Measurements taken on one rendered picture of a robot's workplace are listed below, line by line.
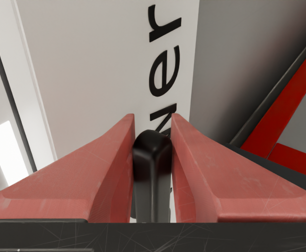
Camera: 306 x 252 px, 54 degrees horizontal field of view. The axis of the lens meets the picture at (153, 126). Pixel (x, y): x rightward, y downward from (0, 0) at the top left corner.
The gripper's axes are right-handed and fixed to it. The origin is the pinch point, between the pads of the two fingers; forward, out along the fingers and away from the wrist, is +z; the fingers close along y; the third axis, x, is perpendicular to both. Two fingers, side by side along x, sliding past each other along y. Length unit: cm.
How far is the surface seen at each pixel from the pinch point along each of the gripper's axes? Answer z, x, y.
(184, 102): 7.2, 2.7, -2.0
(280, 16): 30.8, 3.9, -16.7
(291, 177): 10.2, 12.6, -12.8
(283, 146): 15.8, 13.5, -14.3
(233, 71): 19.2, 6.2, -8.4
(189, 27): 7.1, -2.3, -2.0
